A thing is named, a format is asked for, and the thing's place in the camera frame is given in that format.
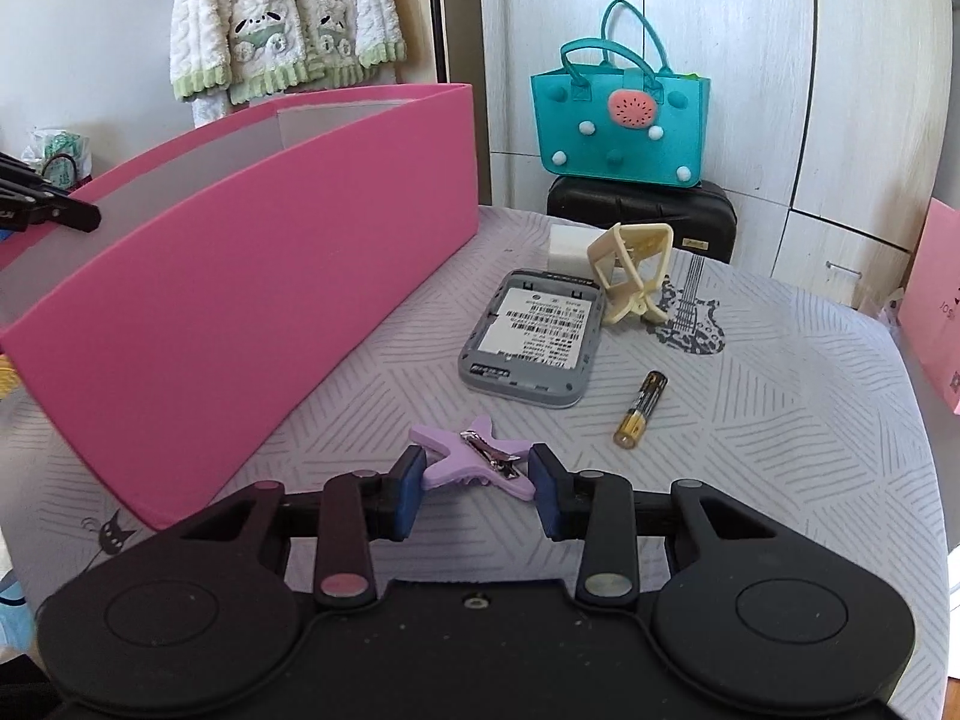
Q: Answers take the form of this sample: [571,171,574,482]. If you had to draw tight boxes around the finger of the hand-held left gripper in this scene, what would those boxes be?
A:
[0,152,102,233]

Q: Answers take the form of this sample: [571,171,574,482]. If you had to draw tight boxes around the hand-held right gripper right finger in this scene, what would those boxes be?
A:
[529,444,781,608]

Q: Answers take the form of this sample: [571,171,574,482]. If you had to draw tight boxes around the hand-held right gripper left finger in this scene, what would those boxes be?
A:
[180,444,430,611]

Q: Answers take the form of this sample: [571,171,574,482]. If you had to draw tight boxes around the purple star hair clip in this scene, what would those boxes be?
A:
[410,414,539,502]

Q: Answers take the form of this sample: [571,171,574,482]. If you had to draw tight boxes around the pink storage box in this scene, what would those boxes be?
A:
[0,82,481,533]

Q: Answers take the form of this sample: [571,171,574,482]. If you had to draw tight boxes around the green printed plastic bag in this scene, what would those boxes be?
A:
[22,127,95,192]

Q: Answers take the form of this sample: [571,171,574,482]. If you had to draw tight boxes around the black and gold battery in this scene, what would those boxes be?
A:
[613,371,667,449]

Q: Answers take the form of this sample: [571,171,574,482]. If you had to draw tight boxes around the grey pocket router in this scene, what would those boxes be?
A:
[457,268,606,410]

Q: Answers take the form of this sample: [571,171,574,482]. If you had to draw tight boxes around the cream hair claw clip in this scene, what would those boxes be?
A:
[586,221,676,327]

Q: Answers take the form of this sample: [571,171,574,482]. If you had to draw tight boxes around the grey patterned bed sheet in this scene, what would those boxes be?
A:
[0,202,946,616]

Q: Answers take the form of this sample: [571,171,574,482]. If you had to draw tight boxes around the white cube charger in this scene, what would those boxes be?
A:
[547,223,610,275]

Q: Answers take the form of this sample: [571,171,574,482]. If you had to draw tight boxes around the black hard suitcase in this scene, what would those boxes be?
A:
[546,174,740,265]

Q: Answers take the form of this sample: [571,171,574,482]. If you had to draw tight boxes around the white fleece garment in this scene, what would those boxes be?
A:
[169,0,408,128]

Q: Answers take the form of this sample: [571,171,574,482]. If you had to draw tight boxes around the teal felt handbag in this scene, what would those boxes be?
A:
[531,0,710,188]

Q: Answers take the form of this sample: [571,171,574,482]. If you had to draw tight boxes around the crumpled clear plastic bag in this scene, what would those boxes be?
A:
[877,286,912,327]

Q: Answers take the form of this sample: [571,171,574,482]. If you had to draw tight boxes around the pink paper gift bag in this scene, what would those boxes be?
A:
[896,196,960,417]

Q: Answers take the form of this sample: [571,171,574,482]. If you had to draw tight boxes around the white wardrobe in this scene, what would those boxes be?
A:
[480,0,955,308]

